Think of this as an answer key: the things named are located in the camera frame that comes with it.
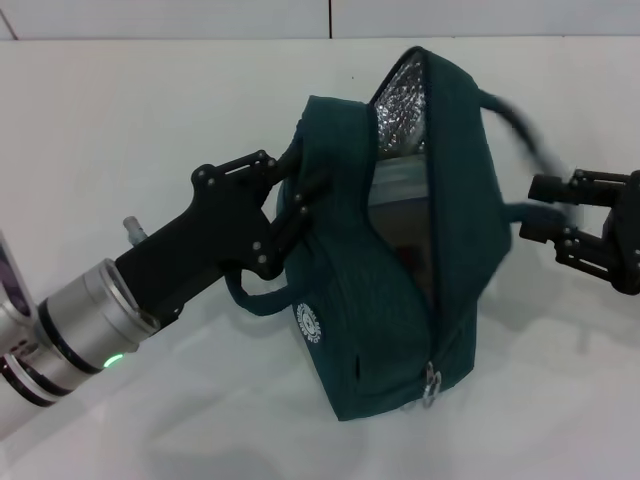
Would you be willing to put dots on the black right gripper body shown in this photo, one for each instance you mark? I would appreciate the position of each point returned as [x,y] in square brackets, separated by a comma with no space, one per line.
[627,235]

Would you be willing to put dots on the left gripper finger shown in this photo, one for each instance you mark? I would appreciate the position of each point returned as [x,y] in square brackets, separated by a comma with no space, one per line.
[287,225]
[250,167]

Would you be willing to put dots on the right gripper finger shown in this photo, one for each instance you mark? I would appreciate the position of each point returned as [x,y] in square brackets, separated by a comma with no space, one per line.
[585,250]
[575,190]

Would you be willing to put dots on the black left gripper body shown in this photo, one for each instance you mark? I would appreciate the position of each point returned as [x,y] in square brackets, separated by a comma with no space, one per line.
[210,235]

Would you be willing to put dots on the dark teal lunch bag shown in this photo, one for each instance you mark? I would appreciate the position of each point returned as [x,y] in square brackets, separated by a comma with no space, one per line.
[460,225]

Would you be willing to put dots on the clear blue-rimmed food container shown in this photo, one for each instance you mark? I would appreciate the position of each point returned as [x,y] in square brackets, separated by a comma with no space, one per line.
[400,175]

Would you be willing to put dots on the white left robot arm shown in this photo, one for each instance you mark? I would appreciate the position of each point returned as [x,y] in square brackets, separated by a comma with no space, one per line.
[85,320]

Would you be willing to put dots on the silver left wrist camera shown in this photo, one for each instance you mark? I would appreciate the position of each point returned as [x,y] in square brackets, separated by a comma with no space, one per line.
[15,280]

